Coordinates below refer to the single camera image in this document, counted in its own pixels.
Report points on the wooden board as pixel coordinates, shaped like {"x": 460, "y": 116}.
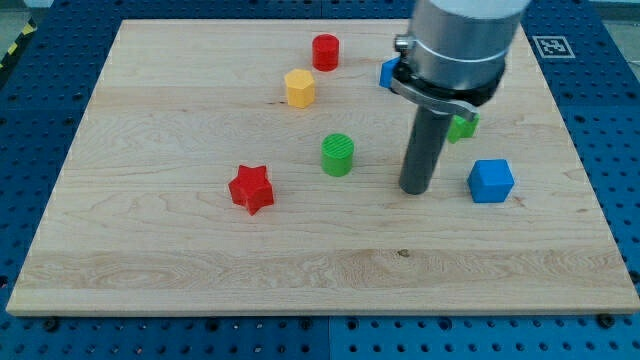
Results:
{"x": 141, "y": 220}

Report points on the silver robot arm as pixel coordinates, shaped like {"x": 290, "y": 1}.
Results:
{"x": 453, "y": 55}

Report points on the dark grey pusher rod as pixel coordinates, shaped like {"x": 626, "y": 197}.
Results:
{"x": 425, "y": 143}

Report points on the green cylinder block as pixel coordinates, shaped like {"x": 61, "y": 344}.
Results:
{"x": 337, "y": 152}

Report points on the red cylinder block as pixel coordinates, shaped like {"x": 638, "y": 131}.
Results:
{"x": 325, "y": 52}

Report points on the blue cube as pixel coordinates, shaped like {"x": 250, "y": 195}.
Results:
{"x": 490, "y": 181}

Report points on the white fiducial marker tag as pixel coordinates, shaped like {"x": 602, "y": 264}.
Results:
{"x": 553, "y": 47}

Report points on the blue block behind arm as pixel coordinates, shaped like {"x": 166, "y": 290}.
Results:
{"x": 386, "y": 72}

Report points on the green star block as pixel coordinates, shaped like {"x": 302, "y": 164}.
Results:
{"x": 461, "y": 128}

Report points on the red star block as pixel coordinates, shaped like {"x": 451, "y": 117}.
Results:
{"x": 251, "y": 188}

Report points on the yellow hexagon block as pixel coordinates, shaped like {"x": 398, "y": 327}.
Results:
{"x": 300, "y": 88}

